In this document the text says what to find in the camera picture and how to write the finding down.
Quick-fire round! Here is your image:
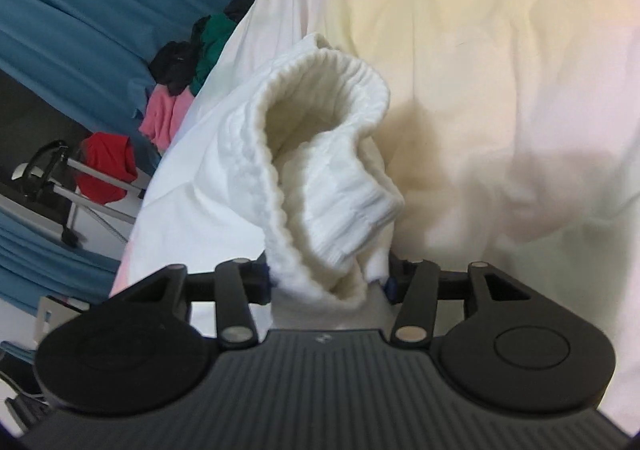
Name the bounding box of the pink garment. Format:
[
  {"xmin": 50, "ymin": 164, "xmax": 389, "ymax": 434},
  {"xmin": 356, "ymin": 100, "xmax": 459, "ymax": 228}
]
[{"xmin": 138, "ymin": 83, "xmax": 197, "ymax": 152}]

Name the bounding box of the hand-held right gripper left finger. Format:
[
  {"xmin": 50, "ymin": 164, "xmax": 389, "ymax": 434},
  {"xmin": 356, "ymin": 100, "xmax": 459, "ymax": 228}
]
[{"xmin": 112, "ymin": 257, "xmax": 274, "ymax": 349}]

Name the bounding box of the pastel tie-dye blanket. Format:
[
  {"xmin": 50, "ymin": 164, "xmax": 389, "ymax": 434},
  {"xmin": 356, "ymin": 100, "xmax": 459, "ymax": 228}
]
[{"xmin": 107, "ymin": 0, "xmax": 640, "ymax": 436}]

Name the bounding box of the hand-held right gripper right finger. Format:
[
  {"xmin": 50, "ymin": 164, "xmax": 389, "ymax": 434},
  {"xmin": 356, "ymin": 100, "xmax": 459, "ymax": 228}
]
[{"xmin": 384, "ymin": 252, "xmax": 542, "ymax": 347}]

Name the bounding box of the blue curtain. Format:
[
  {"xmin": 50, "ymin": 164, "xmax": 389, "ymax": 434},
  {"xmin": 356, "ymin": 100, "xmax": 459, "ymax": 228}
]
[
  {"xmin": 0, "ymin": 207, "xmax": 123, "ymax": 318},
  {"xmin": 0, "ymin": 0, "xmax": 266, "ymax": 133}
]

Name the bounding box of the red garment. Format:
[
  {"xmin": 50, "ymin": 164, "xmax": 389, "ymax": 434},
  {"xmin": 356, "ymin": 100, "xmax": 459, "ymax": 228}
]
[{"xmin": 80, "ymin": 132, "xmax": 140, "ymax": 206}]

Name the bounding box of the black garment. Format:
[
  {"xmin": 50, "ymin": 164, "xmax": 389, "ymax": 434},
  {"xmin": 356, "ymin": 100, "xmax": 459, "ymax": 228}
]
[{"xmin": 148, "ymin": 40, "xmax": 202, "ymax": 98}]

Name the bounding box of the white knit garment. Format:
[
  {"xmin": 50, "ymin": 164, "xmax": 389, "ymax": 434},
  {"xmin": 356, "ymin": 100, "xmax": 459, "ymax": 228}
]
[{"xmin": 131, "ymin": 32, "xmax": 407, "ymax": 332}]

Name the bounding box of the green garment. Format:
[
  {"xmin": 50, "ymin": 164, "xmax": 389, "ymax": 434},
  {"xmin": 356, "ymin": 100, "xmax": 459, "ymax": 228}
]
[{"xmin": 190, "ymin": 13, "xmax": 240, "ymax": 96}]

